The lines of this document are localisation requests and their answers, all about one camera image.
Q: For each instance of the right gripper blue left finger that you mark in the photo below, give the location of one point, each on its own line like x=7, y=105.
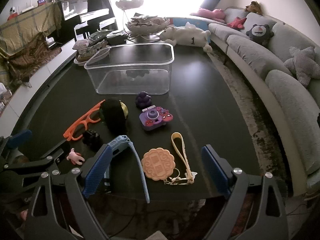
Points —
x=97, y=171

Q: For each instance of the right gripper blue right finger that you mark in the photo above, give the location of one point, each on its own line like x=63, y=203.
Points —
x=219, y=170

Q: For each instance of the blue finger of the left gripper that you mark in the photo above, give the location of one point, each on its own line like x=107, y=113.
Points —
x=59, y=151
x=19, y=138

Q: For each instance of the pink pig figurine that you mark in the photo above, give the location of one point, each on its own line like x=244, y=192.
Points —
x=75, y=157

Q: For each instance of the orange plastic glasses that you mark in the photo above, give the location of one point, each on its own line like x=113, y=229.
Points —
x=90, y=117

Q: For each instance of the small black toy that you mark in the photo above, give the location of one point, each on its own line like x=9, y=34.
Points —
x=92, y=140

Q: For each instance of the black and gold round object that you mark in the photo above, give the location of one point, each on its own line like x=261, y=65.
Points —
x=114, y=113

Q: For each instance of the purple spider-man toy camera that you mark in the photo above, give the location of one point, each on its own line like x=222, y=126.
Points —
x=154, y=117

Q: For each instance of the purple grape toy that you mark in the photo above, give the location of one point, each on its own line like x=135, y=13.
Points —
x=143, y=100

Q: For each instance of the plaid cloth covered cabinet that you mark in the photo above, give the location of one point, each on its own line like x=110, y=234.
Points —
x=24, y=48

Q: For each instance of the floral basket on plate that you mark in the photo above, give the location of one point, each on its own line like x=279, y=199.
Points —
x=85, y=49

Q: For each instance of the clear plastic storage bin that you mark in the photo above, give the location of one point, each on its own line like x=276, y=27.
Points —
x=132, y=68

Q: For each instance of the black box on table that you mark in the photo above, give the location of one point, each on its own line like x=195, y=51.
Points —
x=116, y=40

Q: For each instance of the grey curved sofa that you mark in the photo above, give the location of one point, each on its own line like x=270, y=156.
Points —
x=293, y=108

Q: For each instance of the grey star cushion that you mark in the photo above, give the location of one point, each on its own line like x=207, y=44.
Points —
x=303, y=65

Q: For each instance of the white sheep plush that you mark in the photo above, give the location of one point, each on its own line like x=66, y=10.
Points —
x=189, y=35

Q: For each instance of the black piano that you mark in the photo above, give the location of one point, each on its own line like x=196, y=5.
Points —
x=79, y=11

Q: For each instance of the dark round face cushion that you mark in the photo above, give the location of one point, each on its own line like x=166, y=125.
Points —
x=261, y=34

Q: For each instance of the white fruit bowl with snacks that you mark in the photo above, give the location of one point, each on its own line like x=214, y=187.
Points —
x=146, y=25

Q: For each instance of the red star plush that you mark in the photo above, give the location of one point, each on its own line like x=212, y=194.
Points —
x=237, y=24

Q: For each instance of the white flower-shaped upper bowl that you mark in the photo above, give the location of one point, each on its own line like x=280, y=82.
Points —
x=127, y=5

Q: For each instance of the pink plush toy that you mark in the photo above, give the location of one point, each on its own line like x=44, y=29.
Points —
x=217, y=14

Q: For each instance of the brown lion plush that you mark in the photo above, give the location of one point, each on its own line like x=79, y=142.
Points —
x=254, y=7

